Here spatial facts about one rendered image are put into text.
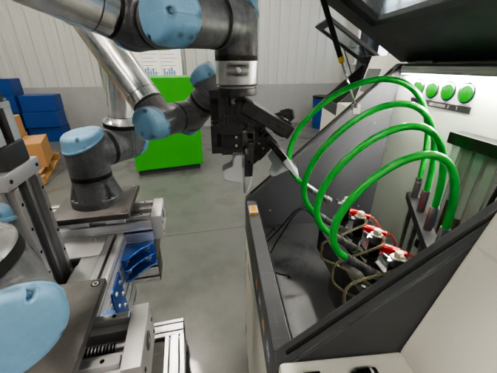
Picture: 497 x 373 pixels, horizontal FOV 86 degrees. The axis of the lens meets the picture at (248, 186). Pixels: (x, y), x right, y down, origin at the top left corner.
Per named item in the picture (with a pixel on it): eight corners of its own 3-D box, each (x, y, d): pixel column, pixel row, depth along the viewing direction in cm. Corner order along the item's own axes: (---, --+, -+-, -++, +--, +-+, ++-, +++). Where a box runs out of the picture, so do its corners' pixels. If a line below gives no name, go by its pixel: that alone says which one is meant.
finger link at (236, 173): (223, 192, 57) (221, 151, 53) (251, 192, 58) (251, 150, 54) (223, 199, 54) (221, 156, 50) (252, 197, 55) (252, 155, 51)
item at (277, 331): (245, 233, 113) (245, 200, 107) (256, 233, 114) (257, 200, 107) (270, 399, 57) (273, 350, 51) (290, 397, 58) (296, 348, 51)
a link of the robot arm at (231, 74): (255, 61, 51) (261, 61, 43) (254, 86, 52) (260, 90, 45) (215, 61, 50) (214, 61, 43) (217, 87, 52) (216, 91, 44)
